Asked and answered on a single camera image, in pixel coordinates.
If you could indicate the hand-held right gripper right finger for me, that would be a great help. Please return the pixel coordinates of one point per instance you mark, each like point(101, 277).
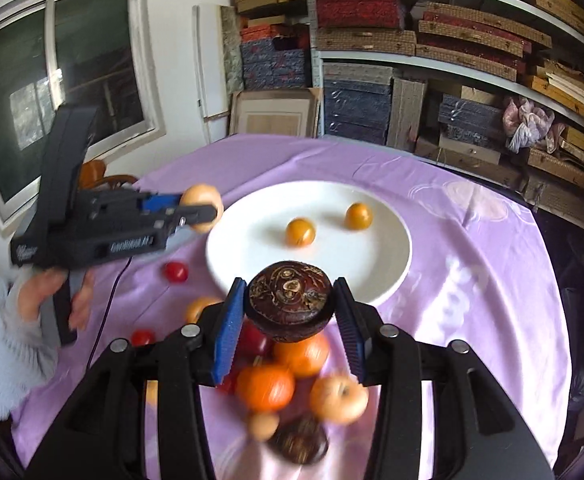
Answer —
point(349, 330)

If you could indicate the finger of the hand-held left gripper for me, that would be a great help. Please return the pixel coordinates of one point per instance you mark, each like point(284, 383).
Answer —
point(159, 202)
point(196, 214)

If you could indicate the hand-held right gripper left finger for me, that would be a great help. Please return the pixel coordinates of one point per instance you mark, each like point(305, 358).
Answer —
point(229, 330)

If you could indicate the large red tomato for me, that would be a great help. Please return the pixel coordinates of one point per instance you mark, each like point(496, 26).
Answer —
point(256, 342)

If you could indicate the yellow tan round fruit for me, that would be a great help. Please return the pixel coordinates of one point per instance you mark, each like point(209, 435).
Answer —
point(199, 307)

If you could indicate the dark purple mangosteen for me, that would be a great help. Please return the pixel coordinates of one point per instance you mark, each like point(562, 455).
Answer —
point(289, 310)

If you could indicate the white plate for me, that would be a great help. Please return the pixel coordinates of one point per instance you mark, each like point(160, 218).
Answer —
point(372, 260)

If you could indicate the person's left hand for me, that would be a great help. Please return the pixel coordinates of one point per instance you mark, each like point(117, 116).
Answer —
point(34, 292)

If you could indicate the orange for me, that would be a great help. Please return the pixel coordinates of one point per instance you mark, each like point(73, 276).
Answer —
point(302, 357)
point(265, 387)

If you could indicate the wooden chair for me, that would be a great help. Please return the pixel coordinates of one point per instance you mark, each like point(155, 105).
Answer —
point(91, 172)

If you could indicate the small red tomato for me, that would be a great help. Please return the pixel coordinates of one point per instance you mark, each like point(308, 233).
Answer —
point(142, 337)
point(175, 272)

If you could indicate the pale peach apple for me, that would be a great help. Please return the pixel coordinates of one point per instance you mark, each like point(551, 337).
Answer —
point(339, 399)

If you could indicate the small tan fruit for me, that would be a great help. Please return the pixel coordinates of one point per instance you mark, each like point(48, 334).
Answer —
point(263, 426)

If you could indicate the small orange kumquat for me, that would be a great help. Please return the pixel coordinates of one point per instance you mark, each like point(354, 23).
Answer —
point(300, 232)
point(358, 216)

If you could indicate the framed board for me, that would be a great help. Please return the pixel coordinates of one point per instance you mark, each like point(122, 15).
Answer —
point(272, 117)

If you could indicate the dark red round fruit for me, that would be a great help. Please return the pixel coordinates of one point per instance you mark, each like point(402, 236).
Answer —
point(299, 442)

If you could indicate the white framed window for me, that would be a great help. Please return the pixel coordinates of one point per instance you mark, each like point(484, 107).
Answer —
point(21, 110)

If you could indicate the purple printed tablecloth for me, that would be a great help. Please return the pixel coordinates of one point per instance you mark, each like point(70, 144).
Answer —
point(472, 285)

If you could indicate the white panel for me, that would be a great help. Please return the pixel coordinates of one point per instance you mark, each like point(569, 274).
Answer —
point(211, 60)

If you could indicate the stack of blue patterned boxes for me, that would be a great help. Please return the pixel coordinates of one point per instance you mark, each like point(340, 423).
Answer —
point(272, 67)

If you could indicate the stack of navy boxes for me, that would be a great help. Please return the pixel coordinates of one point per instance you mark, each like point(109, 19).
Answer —
point(472, 115)
point(357, 110)

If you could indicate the orange patterned box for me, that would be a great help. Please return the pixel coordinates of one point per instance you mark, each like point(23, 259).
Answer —
point(262, 33)

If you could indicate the white metal shelf rack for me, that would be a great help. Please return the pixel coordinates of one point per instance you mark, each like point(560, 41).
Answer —
point(372, 54)

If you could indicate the stack of woven straw boxes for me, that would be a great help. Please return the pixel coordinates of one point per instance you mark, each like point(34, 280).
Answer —
point(362, 40)

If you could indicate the stack of red patterned boxes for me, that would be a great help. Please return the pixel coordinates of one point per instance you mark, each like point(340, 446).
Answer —
point(362, 7)

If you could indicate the pink plastic bag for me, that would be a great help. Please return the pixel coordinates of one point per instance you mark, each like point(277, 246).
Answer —
point(527, 125)

